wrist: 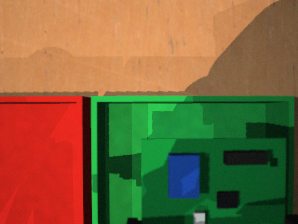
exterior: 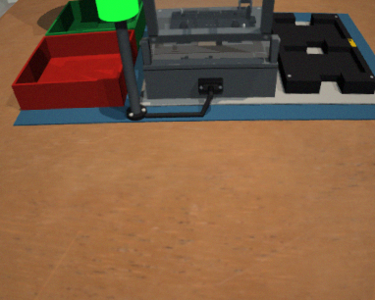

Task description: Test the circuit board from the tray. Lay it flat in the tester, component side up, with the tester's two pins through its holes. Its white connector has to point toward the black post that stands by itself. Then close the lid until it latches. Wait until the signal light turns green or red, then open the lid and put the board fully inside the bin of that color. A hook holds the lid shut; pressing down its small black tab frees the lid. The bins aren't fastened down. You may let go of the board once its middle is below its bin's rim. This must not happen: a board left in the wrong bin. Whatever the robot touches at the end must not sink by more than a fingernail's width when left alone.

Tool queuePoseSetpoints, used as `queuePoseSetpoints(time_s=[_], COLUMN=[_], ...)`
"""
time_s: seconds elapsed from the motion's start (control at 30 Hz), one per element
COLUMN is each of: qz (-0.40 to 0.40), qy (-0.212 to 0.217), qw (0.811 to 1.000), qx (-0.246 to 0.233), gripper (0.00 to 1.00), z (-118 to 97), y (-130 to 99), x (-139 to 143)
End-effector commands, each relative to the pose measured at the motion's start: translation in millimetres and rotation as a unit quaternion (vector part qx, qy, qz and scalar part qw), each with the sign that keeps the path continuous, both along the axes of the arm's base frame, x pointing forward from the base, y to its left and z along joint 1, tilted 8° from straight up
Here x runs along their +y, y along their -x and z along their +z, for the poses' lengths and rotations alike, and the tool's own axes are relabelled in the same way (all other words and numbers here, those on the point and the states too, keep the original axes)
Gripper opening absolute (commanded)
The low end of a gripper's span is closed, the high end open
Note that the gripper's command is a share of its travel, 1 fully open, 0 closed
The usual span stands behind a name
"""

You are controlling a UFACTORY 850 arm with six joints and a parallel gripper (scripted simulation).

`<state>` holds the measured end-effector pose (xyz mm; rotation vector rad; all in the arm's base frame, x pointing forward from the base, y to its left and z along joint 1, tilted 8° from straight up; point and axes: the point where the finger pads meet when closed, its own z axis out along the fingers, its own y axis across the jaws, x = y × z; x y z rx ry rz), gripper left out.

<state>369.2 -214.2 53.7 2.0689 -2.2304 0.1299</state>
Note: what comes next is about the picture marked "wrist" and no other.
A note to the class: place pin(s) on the red open-top bin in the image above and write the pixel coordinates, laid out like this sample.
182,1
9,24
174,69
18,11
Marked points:
45,160

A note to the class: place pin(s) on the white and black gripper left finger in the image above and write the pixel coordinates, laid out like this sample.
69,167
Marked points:
134,221

